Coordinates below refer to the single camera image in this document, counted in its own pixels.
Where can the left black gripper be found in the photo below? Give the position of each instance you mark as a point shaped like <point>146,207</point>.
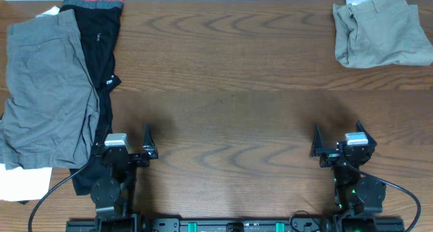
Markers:
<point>149,151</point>

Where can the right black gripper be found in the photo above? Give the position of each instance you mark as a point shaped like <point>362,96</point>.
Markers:
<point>331,156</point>

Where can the grey shorts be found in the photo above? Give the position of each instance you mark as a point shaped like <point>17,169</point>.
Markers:
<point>52,112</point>

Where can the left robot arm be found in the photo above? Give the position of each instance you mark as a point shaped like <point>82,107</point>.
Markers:
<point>113,194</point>

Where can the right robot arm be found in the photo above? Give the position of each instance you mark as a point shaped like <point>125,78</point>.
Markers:
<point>358,197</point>

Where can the khaki folded shorts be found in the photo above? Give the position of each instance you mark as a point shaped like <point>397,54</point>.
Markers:
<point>379,33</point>

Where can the black shorts red waistband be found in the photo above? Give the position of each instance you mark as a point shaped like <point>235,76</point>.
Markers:
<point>99,24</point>

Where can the white printed t-shirt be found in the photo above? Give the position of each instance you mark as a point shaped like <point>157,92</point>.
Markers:
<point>20,185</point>

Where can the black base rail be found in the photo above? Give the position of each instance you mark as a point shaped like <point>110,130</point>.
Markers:
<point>297,222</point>

